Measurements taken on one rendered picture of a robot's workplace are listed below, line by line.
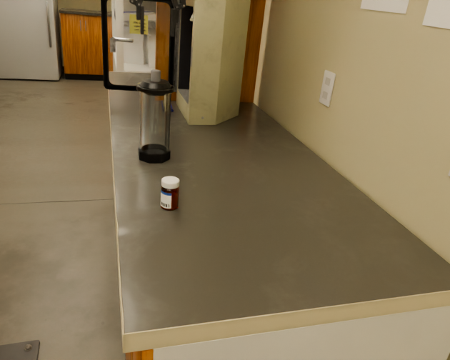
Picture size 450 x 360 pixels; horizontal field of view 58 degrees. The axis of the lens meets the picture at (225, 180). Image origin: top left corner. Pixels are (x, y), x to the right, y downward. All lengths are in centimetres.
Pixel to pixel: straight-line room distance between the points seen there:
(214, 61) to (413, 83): 75
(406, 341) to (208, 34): 116
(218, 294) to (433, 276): 46
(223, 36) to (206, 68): 13
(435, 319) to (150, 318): 58
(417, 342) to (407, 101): 58
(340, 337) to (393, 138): 58
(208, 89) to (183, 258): 91
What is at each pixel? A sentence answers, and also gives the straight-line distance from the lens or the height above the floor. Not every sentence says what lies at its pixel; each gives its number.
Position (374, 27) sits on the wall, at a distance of 131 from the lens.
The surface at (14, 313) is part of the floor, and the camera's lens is 219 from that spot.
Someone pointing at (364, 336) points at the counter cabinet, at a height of 85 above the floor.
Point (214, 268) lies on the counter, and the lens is 81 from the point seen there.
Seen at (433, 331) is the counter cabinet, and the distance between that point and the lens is 100.
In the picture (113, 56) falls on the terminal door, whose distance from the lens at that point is 188.
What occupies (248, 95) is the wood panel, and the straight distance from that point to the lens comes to 206.
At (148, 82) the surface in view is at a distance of 120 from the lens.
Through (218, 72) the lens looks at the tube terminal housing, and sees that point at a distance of 160.
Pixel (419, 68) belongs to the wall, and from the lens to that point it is 114.
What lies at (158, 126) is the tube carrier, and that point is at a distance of 121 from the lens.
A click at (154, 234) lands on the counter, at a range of 90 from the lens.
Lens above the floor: 143
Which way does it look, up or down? 25 degrees down
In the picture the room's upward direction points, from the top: 6 degrees clockwise
